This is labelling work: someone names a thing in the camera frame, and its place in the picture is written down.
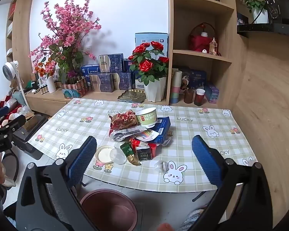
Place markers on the blue cardboard box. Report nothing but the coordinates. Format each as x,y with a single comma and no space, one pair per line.
162,127

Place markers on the white round lid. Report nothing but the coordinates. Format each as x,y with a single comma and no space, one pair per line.
102,154

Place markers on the clear plastic lid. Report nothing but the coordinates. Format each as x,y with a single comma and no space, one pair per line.
119,157

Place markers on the green yogurt cup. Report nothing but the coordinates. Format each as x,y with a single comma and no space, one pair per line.
147,119

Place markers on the blue and white box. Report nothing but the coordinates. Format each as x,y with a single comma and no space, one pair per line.
138,83

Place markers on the brown cup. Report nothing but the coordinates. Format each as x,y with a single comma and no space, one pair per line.
189,97

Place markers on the wooden shelf unit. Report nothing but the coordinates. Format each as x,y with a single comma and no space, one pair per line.
224,81

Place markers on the black countertop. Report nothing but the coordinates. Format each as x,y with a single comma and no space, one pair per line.
267,28

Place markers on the row of small bottles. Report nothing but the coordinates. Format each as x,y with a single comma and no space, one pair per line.
43,89

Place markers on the red cup with white rim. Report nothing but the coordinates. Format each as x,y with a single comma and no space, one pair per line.
199,98

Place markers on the white packet of coloured sticks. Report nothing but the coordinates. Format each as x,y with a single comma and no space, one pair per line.
147,135

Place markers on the stack of pastel cups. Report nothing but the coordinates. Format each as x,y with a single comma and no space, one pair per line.
175,89

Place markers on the white cylinder vase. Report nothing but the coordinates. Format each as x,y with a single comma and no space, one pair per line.
51,85

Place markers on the brown plastic bin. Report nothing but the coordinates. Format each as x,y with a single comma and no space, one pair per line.
106,211

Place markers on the orange artificial flowers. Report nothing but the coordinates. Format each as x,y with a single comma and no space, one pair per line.
42,69

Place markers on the gold leaf tray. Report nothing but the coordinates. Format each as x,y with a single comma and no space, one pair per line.
131,95

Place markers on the small clear plastic piece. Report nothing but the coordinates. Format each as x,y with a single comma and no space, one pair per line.
160,166

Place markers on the flat blue box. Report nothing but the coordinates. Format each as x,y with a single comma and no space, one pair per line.
90,69

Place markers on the small blue carton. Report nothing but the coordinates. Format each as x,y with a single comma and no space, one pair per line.
212,93

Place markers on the checked bunny tablecloth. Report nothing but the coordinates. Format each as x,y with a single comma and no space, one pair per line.
195,125

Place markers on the striped wicker planter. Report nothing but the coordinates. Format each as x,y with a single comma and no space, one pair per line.
73,89

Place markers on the small black box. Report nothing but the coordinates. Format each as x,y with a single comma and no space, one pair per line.
143,154

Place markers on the black folding table frame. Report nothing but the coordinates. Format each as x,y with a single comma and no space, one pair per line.
199,196

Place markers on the crushed red drink can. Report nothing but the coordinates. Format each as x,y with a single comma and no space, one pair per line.
122,122

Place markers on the person's right leg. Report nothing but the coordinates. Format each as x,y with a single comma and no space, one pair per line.
195,219

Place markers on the dark blue gift box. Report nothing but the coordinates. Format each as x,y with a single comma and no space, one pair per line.
195,79

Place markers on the glass perfume bottle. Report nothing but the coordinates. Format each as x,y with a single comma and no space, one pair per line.
213,47

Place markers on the pink blossom artificial plant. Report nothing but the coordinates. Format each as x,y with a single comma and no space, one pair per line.
67,28

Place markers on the red and white box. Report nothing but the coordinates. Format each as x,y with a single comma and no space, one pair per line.
153,149

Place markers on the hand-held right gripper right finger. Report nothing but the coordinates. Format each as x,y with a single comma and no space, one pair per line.
206,158

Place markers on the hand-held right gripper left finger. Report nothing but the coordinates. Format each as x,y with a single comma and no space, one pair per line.
83,158

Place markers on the green tea packet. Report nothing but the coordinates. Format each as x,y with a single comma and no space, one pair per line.
126,149

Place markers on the large light blue box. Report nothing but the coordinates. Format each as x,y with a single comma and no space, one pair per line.
149,38

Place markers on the black case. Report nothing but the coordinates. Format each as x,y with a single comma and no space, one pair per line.
31,127

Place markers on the white square flower pot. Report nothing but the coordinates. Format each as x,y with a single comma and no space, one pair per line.
261,16

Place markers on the white desk fan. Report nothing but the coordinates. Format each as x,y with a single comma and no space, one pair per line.
10,69

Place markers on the red and white checked blanket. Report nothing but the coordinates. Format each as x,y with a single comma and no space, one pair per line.
4,103

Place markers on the red rose artificial plant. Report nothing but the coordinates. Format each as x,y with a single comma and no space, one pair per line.
147,65

